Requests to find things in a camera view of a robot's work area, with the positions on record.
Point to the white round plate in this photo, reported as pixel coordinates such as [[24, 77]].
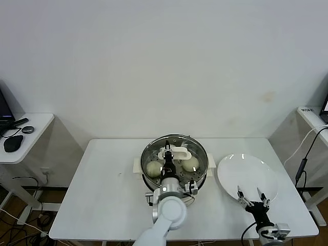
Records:
[[246, 174]]

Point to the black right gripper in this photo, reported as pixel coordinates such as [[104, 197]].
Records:
[[258, 212]]

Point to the white steamed baozi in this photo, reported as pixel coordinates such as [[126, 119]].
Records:
[[191, 164], [153, 169]]

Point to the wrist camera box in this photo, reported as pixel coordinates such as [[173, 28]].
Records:
[[283, 230], [191, 188]]

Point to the white wall socket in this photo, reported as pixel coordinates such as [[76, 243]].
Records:
[[46, 171]]

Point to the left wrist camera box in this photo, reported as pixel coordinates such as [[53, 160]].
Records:
[[191, 188]]

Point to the small printed label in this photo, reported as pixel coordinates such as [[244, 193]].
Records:
[[307, 110]]

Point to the white side table with label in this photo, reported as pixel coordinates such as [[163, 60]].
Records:
[[311, 119]]

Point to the perforated steel steamer basket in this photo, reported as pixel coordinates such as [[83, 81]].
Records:
[[146, 179]]

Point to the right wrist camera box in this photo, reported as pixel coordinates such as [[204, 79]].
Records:
[[283, 230]]

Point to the black computer mouse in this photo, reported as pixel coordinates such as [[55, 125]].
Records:
[[12, 143]]

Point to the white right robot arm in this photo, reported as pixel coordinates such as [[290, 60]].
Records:
[[265, 234]]

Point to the white side table with mouse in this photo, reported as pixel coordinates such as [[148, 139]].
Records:
[[38, 138]]

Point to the dark laptop with lit screen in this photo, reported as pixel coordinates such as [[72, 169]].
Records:
[[325, 105]]

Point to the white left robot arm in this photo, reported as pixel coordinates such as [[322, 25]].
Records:
[[170, 212]]

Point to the black remote bar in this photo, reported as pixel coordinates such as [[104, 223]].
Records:
[[20, 122]]

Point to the round black puck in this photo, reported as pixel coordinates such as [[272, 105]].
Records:
[[27, 129]]

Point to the black laptop computer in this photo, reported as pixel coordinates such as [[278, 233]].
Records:
[[5, 107]]

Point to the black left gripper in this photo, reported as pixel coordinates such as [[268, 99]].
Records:
[[169, 169]]

